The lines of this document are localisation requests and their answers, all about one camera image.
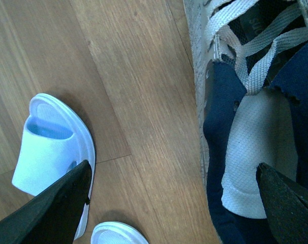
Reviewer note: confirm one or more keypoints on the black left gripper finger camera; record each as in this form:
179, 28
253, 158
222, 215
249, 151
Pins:
54, 215

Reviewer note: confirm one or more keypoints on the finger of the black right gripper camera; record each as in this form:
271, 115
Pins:
285, 203

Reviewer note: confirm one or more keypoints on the light blue slipper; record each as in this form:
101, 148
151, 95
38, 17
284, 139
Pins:
54, 141
116, 232

